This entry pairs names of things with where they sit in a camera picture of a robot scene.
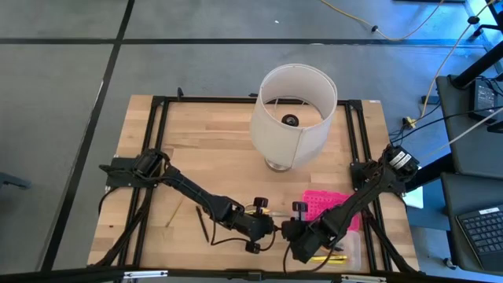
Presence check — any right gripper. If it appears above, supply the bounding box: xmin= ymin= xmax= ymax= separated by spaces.
xmin=281 ymin=200 xmax=327 ymax=265

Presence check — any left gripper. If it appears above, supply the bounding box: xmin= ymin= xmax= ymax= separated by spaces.
xmin=227 ymin=196 xmax=275 ymax=255

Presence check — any pink perforated box lid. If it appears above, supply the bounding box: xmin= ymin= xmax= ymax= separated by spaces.
xmin=302 ymin=189 xmax=362 ymax=233

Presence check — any clear plastic supply box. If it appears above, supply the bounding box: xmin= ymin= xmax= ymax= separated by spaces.
xmin=324 ymin=230 xmax=362 ymax=273

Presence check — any white shade silver table lamp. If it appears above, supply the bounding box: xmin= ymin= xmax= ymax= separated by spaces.
xmin=249 ymin=63 xmax=339 ymax=173

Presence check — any light wooden stick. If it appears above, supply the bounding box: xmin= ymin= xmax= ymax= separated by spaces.
xmin=164 ymin=197 xmax=185 ymax=228

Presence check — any white paper sheet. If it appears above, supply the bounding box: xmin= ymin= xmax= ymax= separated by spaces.
xmin=403 ymin=186 xmax=425 ymax=210

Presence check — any dark grey side table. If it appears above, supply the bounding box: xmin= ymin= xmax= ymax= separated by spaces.
xmin=440 ymin=171 xmax=503 ymax=276
xmin=435 ymin=73 xmax=503 ymax=178

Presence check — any black laptop keyboard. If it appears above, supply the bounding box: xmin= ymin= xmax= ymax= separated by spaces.
xmin=455 ymin=204 xmax=503 ymax=273

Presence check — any black power adapter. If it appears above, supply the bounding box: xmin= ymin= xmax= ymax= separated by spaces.
xmin=471 ymin=78 xmax=499 ymax=121

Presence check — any black stand leg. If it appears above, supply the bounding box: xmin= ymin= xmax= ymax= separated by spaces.
xmin=450 ymin=49 xmax=503 ymax=90

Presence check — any grey chair foot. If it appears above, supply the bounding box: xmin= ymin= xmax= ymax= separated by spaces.
xmin=0 ymin=171 xmax=31 ymax=189

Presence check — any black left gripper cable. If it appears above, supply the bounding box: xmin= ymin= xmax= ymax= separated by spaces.
xmin=210 ymin=218 xmax=277 ymax=252

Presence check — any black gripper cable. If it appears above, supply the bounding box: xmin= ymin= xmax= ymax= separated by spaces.
xmin=281 ymin=242 xmax=335 ymax=274
xmin=210 ymin=218 xmax=277 ymax=252

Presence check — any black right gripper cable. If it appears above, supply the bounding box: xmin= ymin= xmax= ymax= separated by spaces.
xmin=281 ymin=242 xmax=335 ymax=274

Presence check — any black camera rig beam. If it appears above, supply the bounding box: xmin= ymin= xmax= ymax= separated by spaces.
xmin=0 ymin=266 xmax=503 ymax=283

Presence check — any silver beam bracket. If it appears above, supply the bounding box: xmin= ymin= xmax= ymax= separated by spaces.
xmin=340 ymin=274 xmax=388 ymax=283
xmin=123 ymin=269 xmax=169 ymax=280

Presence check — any black aluminium table frame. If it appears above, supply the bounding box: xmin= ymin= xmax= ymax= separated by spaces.
xmin=88 ymin=94 xmax=420 ymax=276

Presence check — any yellow extension cord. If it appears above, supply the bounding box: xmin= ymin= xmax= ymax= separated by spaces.
xmin=320 ymin=0 xmax=447 ymax=42

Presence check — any cream cable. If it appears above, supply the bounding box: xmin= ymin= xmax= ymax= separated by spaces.
xmin=420 ymin=0 xmax=498 ymax=119

